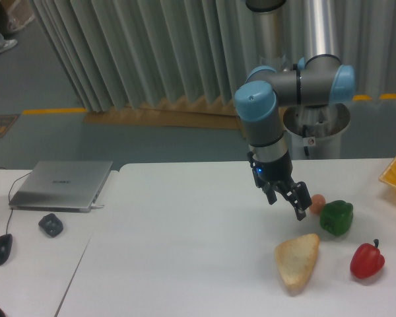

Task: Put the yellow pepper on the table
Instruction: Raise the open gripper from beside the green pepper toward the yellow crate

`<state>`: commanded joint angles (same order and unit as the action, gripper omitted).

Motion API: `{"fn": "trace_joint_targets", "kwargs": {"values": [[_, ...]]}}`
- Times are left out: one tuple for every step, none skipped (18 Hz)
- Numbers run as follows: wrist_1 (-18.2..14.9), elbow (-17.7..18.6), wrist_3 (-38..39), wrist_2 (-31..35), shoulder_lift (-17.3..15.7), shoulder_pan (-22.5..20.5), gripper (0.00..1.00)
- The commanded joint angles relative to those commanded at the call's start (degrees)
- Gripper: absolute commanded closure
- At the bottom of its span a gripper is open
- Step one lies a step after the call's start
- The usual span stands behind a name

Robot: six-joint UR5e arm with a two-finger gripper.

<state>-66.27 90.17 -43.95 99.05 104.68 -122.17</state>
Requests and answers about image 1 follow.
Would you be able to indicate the brown cardboard sheet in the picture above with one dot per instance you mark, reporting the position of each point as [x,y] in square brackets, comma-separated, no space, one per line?
[182,113]

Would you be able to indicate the brown egg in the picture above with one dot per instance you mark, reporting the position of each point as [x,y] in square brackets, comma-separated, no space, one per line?
[318,203]

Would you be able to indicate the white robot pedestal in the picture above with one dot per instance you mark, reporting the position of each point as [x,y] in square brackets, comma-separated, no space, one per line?
[315,132]

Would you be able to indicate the grey pleated curtain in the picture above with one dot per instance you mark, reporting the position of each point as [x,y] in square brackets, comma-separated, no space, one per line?
[119,53]

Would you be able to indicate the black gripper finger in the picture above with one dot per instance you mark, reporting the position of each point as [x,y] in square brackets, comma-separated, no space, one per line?
[270,193]
[297,195]

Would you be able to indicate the black computer mouse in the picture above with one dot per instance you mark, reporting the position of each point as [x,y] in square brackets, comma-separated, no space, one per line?
[6,242]

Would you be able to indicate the red bell pepper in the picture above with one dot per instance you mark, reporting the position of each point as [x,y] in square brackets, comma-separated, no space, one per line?
[367,260]

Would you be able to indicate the white sneaker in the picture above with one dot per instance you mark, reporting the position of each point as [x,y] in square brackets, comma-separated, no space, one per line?
[7,45]

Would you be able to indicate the toasted bread slice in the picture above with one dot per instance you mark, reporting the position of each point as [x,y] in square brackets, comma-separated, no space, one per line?
[296,259]

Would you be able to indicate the green bell pepper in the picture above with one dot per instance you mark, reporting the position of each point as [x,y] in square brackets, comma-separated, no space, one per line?
[336,217]

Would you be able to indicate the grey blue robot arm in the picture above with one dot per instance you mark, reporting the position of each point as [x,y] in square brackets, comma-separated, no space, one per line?
[318,79]

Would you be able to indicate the black small controller device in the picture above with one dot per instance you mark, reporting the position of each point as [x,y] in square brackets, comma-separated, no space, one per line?
[51,225]

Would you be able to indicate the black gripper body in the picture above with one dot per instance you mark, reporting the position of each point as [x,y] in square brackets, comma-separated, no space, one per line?
[276,173]

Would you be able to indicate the silver closed laptop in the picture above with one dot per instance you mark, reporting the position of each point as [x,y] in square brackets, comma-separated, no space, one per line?
[67,186]

